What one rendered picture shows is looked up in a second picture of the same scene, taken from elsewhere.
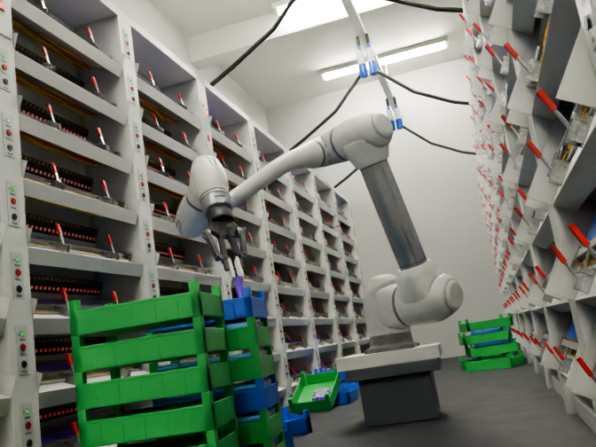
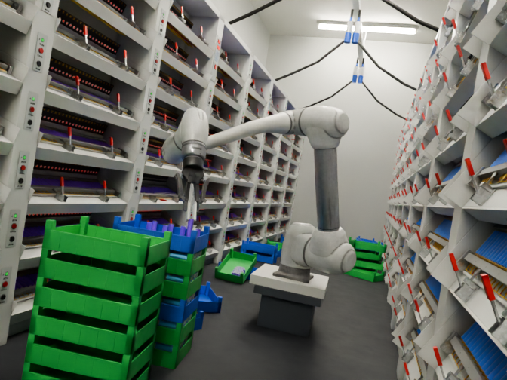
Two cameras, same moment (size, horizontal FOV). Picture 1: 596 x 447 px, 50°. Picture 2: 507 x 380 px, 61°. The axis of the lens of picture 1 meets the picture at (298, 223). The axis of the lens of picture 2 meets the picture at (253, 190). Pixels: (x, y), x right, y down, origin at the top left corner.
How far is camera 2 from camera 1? 0.45 m
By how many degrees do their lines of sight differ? 12
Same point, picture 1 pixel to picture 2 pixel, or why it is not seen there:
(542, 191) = (444, 274)
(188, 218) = (170, 151)
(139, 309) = (99, 246)
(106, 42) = not seen: outside the picture
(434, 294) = (334, 258)
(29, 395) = (11, 261)
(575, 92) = not seen: outside the picture
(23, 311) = (20, 198)
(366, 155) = (321, 141)
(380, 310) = (293, 249)
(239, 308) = (184, 244)
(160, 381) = (99, 306)
